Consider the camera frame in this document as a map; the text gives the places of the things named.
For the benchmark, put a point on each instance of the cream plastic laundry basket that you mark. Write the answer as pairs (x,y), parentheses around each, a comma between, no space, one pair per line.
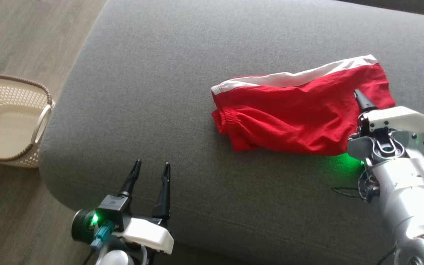
(9,121)

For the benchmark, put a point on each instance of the teal left camera connector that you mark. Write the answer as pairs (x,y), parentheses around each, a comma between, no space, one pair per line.
(103,233)

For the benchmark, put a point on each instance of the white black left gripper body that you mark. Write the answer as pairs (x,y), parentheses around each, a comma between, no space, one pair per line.
(147,235)

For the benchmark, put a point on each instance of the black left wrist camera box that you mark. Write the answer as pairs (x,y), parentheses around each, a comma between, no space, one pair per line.
(110,208)

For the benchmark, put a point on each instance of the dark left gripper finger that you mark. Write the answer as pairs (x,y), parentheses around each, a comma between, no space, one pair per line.
(130,184)
(163,206)

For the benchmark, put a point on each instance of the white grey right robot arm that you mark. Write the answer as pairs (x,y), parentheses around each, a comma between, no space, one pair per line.
(407,191)

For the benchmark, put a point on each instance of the large grey sofa ottoman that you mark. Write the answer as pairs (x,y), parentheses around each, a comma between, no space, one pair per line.
(179,110)

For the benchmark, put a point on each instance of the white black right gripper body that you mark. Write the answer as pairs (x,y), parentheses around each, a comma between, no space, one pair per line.
(399,117)

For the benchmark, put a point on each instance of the red shorts with 23 print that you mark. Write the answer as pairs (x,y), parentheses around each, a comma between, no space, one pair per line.
(289,117)

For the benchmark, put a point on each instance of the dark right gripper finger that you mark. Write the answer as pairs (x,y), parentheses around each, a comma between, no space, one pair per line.
(363,103)

